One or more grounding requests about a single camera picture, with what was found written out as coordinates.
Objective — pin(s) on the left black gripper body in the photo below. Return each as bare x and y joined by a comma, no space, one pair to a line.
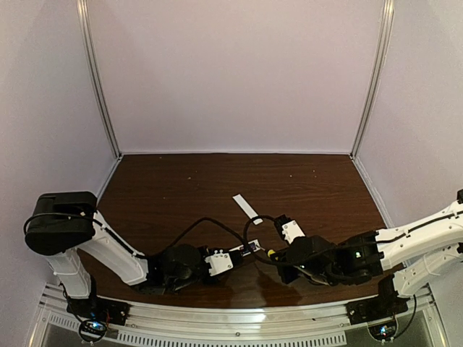
236,258

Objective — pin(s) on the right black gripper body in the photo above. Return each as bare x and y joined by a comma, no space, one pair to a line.
281,261

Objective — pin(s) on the yellow handled screwdriver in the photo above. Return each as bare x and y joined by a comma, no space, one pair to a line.
272,253

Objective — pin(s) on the white remote control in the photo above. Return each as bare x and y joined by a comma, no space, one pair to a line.
237,248

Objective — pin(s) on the white battery cover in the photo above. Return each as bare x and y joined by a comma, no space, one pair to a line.
247,209

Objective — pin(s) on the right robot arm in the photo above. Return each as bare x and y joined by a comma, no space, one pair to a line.
432,246

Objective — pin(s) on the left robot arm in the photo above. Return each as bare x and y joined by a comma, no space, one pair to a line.
64,223

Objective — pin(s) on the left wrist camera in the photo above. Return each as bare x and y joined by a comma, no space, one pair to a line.
219,262

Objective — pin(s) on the front aluminium rail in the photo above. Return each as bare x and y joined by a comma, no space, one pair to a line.
317,325

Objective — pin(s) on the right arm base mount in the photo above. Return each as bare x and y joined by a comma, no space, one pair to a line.
379,314

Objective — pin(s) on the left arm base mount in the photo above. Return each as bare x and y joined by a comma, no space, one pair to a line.
95,315

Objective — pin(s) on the right aluminium frame post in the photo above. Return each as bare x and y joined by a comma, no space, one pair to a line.
384,36

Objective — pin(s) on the aluminium frame post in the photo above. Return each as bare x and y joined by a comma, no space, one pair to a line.
95,78
384,36

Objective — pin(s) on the left aluminium frame post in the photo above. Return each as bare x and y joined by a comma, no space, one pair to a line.
95,78

